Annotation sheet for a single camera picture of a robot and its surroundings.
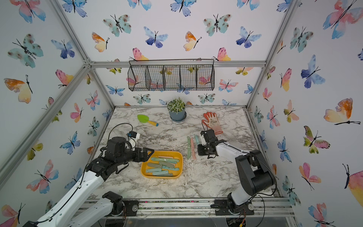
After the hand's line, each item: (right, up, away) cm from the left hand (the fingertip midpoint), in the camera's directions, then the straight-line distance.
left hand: (148, 149), depth 77 cm
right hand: (+29, -3, +15) cm, 33 cm away
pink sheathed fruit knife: (+25, -6, +16) cm, 30 cm away
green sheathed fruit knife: (+22, -3, +19) cm, 29 cm away
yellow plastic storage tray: (+6, -12, +12) cm, 18 cm away
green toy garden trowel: (-13, +17, +38) cm, 43 cm away
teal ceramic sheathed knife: (+28, +2, +21) cm, 35 cm away
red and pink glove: (+40, +15, +34) cm, 55 cm away
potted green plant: (+13, +25, +23) cm, 37 cm away
